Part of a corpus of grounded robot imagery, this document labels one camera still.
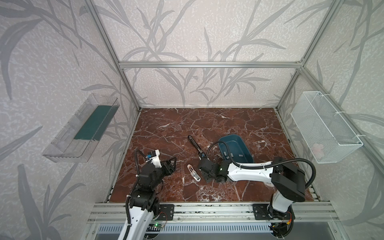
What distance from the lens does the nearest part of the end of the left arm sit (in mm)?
603

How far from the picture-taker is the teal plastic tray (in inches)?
36.9

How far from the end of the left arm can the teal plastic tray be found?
0.35 metres
